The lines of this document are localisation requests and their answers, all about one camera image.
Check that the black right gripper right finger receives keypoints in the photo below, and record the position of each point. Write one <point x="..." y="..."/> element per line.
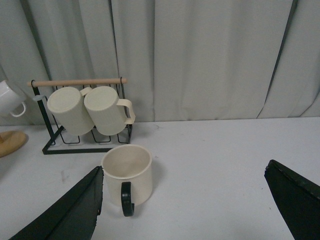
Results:
<point x="297" y="199"/>

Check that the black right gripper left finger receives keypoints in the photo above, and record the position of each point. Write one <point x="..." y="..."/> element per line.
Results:
<point x="73" y="216"/>

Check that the cream mug with black handle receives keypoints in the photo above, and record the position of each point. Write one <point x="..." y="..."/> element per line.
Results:
<point x="128" y="174"/>

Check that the wooden stand base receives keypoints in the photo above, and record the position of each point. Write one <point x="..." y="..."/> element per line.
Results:
<point x="11" y="141"/>

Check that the right cream ribbed mug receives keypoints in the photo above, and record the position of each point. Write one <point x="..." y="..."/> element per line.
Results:
<point x="109" y="113"/>

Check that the cream ribbed mug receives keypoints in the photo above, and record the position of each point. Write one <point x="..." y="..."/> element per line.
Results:
<point x="67" y="106"/>
<point x="109" y="113"/>

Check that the left cream ribbed mug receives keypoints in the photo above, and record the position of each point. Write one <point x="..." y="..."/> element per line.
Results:
<point x="67" y="106"/>

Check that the white enamel mug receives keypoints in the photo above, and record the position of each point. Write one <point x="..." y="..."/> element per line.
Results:
<point x="11" y="97"/>

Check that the grey curtain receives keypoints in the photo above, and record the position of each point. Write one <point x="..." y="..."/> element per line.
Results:
<point x="184" y="59"/>

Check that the black wire mug rack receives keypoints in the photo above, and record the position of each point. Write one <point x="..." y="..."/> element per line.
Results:
<point x="57" y="143"/>

